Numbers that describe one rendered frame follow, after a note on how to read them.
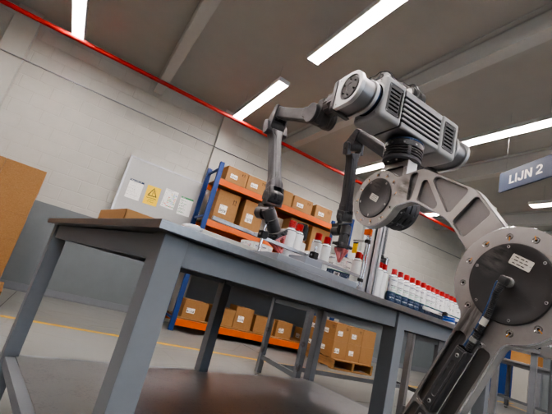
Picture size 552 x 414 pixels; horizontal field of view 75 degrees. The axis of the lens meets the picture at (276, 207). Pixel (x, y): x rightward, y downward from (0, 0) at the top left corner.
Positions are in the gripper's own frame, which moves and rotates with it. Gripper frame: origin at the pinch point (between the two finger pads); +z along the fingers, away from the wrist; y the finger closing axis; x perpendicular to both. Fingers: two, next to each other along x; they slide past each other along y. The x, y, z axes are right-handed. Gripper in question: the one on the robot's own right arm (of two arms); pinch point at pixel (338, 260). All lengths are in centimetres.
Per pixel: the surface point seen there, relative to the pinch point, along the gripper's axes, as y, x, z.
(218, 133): -107, -411, -225
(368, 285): 1.1, 21.5, 10.7
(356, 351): -349, -221, 64
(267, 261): 91, 53, 21
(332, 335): -304, -237, 51
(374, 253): 1.3, 21.5, -5.1
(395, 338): 18, 49, 31
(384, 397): 18, 49, 52
